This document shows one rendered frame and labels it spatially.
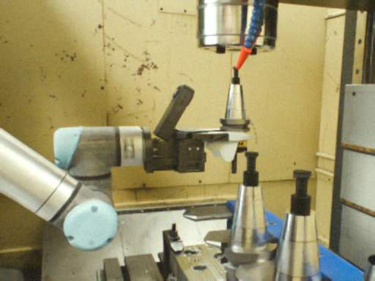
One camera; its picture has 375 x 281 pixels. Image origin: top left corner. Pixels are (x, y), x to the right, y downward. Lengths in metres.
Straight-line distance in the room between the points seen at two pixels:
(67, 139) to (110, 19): 1.11
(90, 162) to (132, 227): 1.07
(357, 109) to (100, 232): 0.80
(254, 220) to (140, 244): 1.34
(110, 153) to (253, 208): 0.40
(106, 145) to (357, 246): 0.79
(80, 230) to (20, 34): 1.26
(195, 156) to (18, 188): 0.32
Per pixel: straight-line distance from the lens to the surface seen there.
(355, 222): 1.27
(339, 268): 0.42
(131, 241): 1.78
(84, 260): 1.71
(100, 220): 0.66
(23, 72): 1.83
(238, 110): 0.85
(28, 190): 0.67
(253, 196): 0.44
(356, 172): 1.24
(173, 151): 0.82
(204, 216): 0.60
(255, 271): 0.43
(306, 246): 0.35
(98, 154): 0.78
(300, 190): 0.35
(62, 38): 1.83
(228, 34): 0.80
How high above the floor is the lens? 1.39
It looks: 11 degrees down
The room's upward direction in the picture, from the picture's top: 1 degrees clockwise
